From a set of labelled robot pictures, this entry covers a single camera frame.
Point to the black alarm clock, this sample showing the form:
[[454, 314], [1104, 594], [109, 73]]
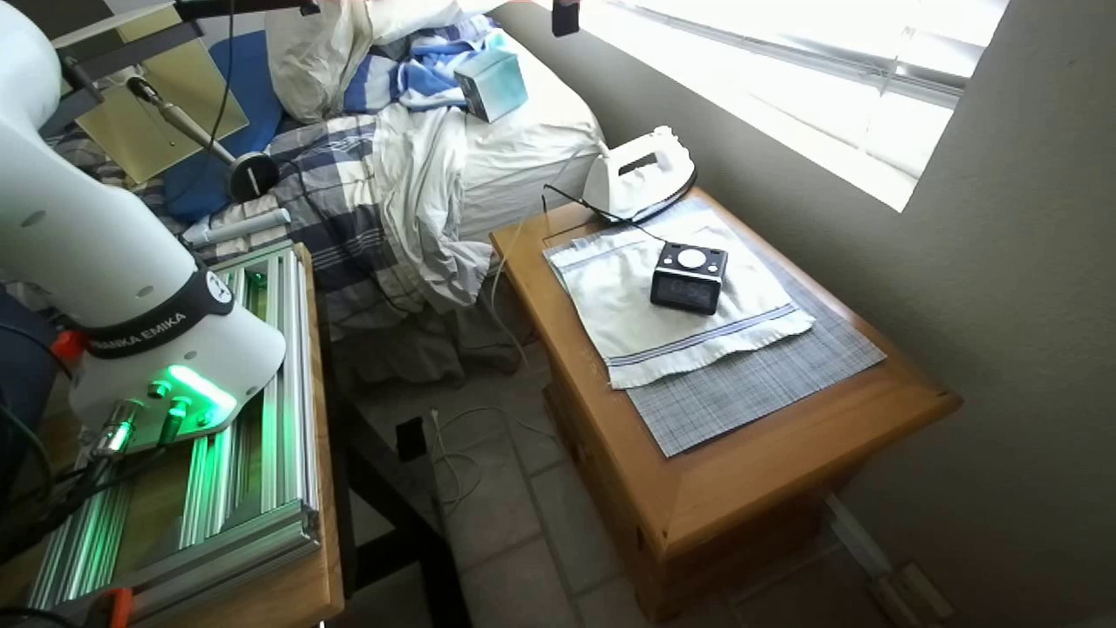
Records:
[[689, 280]]

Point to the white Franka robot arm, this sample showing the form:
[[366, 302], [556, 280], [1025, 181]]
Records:
[[91, 245]]

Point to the white towel with blue stripes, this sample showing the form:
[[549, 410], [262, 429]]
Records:
[[648, 333]]

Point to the grey crumpled clothes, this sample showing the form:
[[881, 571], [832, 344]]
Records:
[[404, 336]]

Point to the pile of clothes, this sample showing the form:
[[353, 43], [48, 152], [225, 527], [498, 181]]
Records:
[[526, 158]]

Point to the white clothes iron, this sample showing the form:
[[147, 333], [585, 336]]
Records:
[[640, 175]]

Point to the white crumpled bed sheet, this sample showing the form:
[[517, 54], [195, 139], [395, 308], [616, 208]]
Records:
[[430, 197]]

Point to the grey woven placemat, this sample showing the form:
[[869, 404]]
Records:
[[755, 388]]

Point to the wooden bedside table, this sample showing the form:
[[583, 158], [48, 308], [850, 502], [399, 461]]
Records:
[[718, 492]]

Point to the teal tissue box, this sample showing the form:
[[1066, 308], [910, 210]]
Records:
[[491, 81]]

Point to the blue white plaid blanket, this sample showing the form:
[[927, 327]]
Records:
[[334, 197]]

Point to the blue striped cloth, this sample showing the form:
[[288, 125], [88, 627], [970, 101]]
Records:
[[418, 65]]

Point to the small black hanging object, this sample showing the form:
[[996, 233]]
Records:
[[566, 16]]

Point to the black stand with round base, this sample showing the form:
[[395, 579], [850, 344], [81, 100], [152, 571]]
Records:
[[247, 175]]

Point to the white pillow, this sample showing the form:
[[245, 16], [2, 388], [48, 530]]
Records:
[[326, 54]]

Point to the dark blue cloth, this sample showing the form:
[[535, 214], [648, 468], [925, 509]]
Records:
[[247, 92]]

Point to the black overhead bar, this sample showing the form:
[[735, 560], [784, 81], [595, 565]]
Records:
[[245, 6]]

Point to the yellowish flat board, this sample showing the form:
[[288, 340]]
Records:
[[140, 125]]

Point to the orange clamp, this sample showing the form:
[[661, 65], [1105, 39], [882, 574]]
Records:
[[119, 607]]

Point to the aluminium rail frame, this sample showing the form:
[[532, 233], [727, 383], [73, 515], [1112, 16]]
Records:
[[274, 383]]

